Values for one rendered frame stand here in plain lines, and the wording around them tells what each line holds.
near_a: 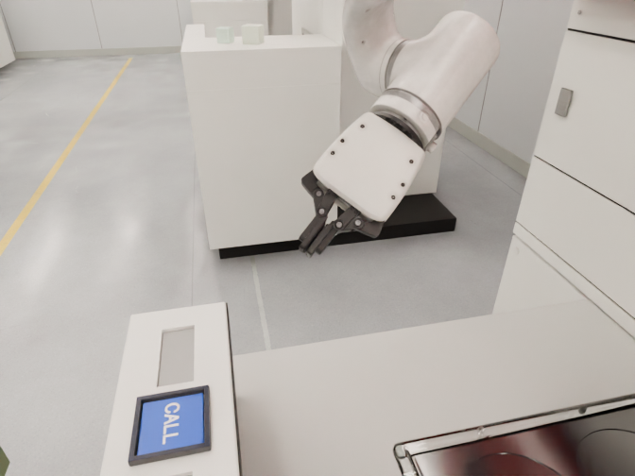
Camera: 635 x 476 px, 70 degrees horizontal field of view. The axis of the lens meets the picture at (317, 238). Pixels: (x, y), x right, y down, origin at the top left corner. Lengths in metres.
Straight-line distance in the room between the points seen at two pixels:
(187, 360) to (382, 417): 0.24
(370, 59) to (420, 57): 0.07
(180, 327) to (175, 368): 0.05
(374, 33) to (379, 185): 0.19
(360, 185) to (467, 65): 0.18
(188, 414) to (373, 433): 0.23
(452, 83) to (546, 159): 0.33
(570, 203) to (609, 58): 0.21
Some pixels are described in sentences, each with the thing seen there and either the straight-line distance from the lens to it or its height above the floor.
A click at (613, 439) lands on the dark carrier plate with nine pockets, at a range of 0.51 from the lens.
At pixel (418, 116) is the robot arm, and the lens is 0.52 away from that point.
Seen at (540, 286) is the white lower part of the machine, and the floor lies 0.77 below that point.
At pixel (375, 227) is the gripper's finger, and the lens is 0.51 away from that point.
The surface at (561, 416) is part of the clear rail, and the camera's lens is 0.50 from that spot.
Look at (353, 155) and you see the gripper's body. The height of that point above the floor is 1.08.
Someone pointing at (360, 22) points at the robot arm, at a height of 1.20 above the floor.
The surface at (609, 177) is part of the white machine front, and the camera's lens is 0.75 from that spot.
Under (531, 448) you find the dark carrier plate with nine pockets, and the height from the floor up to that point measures 0.90.
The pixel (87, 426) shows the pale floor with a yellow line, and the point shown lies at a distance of 1.71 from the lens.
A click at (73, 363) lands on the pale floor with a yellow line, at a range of 1.94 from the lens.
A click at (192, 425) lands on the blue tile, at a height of 0.96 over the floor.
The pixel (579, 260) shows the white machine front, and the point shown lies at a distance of 0.81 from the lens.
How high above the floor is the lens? 1.26
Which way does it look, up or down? 32 degrees down
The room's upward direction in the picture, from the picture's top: straight up
